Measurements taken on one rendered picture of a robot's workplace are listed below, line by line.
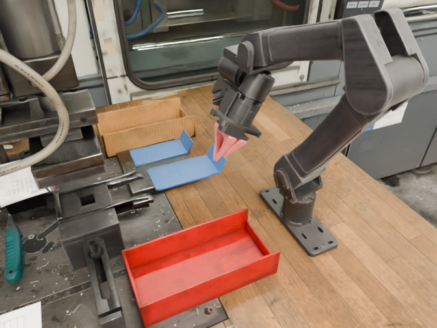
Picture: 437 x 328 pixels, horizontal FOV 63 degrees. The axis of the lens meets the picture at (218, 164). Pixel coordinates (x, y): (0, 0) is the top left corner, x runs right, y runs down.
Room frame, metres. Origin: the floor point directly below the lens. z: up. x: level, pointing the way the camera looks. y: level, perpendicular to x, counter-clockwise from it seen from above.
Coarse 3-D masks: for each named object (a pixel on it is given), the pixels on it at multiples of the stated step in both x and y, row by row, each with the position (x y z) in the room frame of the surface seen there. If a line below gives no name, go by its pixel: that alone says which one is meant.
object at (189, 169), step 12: (204, 156) 0.63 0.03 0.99; (156, 168) 0.59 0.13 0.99; (168, 168) 0.59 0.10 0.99; (180, 168) 0.59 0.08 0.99; (192, 168) 0.59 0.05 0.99; (204, 168) 0.59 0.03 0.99; (216, 168) 0.59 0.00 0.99; (156, 180) 0.55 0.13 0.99; (168, 180) 0.55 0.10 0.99; (180, 180) 0.55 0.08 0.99
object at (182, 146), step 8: (184, 136) 0.79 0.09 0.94; (160, 144) 0.78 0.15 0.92; (168, 144) 0.78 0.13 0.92; (176, 144) 0.78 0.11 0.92; (184, 144) 0.77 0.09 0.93; (192, 144) 0.75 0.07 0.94; (136, 152) 0.74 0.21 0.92; (144, 152) 0.74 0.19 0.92; (160, 152) 0.74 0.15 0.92; (168, 152) 0.74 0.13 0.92; (176, 152) 0.74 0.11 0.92; (184, 152) 0.74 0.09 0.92; (136, 160) 0.71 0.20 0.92; (144, 160) 0.71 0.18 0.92; (152, 160) 0.71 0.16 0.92; (160, 160) 0.71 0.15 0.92
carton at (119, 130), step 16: (112, 112) 0.87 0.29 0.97; (128, 112) 0.89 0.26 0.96; (144, 112) 0.91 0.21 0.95; (160, 112) 0.93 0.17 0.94; (176, 112) 0.95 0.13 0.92; (112, 128) 0.87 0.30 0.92; (128, 128) 0.89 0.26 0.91; (144, 128) 0.79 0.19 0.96; (160, 128) 0.81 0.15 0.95; (176, 128) 0.83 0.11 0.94; (192, 128) 0.85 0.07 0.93; (112, 144) 0.75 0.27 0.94; (128, 144) 0.77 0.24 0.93; (144, 144) 0.79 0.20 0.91
